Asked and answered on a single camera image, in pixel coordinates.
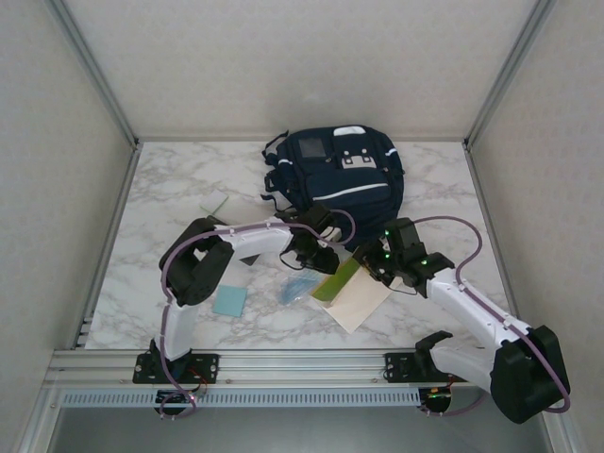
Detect green notebook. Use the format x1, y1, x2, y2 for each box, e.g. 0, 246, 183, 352
310, 257, 393, 336

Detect clear bag of pens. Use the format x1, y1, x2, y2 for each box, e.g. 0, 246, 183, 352
277, 271, 322, 306

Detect navy blue backpack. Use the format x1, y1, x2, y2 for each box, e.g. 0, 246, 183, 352
260, 126, 408, 249

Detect blue sticky note pad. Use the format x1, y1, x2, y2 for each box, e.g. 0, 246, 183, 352
210, 284, 249, 316

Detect grey green note pad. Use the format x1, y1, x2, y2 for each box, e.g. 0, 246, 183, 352
198, 190, 231, 216

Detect small black circuit board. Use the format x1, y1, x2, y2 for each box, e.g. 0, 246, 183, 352
155, 389, 197, 407
422, 386, 454, 410

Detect aluminium table edge rail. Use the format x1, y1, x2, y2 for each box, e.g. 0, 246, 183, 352
70, 141, 143, 350
462, 141, 532, 350

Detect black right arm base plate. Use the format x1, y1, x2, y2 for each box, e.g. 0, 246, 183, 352
384, 351, 472, 382

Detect wide aluminium base rail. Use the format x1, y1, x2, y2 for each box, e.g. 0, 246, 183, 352
49, 347, 561, 389

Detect grey slotted cable duct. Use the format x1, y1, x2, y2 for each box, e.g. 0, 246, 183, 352
60, 389, 421, 408

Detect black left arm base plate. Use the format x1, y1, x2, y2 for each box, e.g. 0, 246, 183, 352
133, 351, 222, 384

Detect aluminium frame post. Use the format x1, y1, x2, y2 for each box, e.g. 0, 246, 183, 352
44, 0, 143, 151
461, 0, 561, 151

